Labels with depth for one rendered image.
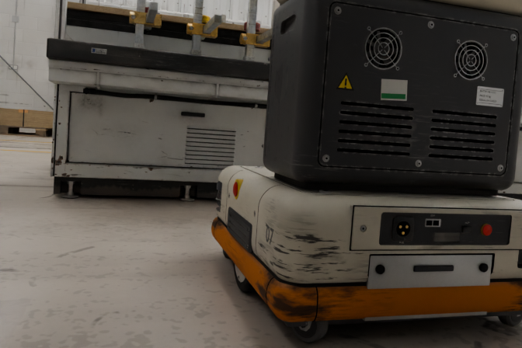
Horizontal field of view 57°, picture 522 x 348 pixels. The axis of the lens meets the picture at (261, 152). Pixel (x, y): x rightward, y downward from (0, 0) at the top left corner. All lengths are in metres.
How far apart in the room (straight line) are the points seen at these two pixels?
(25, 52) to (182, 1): 2.96
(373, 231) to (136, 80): 1.51
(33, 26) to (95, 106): 7.19
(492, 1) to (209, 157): 1.66
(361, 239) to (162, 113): 1.68
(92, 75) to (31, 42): 7.34
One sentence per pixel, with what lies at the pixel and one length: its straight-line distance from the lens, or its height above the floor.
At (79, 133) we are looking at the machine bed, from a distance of 2.43.
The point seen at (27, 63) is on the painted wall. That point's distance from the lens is 9.50.
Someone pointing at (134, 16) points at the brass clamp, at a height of 0.83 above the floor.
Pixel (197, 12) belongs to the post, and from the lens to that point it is 2.25.
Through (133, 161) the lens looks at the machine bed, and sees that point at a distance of 2.43.
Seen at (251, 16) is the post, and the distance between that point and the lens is 2.30.
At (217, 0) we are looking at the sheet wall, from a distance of 9.81.
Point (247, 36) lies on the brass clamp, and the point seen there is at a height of 0.81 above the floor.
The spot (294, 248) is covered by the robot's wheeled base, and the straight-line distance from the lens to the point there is 0.88.
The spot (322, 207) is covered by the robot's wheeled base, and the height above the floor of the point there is 0.26.
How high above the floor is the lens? 0.40
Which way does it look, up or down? 3 degrees down
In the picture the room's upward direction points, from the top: 4 degrees clockwise
